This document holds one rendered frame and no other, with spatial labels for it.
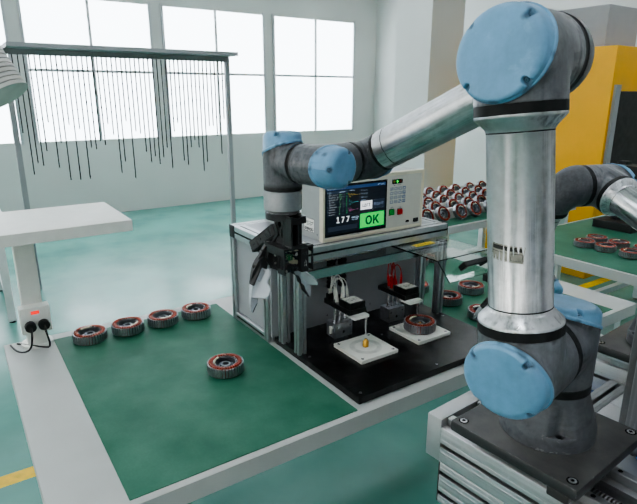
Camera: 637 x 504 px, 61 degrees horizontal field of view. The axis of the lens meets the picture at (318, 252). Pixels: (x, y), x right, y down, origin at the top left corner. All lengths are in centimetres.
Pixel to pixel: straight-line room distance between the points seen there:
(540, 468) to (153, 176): 748
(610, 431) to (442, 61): 500
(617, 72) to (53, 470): 474
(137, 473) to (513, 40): 115
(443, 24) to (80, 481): 516
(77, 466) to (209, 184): 716
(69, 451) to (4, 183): 641
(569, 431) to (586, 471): 6
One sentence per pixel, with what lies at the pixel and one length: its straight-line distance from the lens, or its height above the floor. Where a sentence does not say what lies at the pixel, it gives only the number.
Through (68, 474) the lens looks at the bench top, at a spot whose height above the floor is 75.
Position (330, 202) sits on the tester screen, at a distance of 172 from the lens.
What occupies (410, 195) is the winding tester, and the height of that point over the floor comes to 123.
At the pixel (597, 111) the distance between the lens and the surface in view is 517.
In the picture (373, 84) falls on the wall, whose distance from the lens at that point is 993.
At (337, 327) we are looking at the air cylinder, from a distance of 186.
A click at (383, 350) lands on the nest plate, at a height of 78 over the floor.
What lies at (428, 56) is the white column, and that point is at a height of 193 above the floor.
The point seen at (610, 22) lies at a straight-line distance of 553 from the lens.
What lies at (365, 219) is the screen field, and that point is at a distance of 182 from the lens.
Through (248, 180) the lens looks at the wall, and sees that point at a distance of 866.
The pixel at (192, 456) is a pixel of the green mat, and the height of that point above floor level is 75.
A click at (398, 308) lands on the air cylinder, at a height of 82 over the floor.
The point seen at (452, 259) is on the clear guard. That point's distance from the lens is 180.
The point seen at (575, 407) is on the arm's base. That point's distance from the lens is 96.
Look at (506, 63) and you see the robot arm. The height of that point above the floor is 161.
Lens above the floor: 157
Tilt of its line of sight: 16 degrees down
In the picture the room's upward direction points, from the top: straight up
